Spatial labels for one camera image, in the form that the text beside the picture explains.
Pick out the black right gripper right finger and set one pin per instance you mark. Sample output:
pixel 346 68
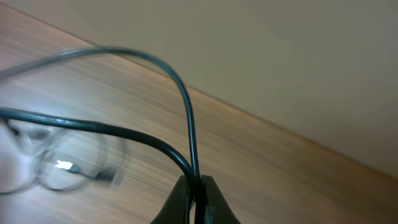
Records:
pixel 213 207

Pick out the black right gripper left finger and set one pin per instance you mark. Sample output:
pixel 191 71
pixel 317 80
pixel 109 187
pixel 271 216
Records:
pixel 176 209

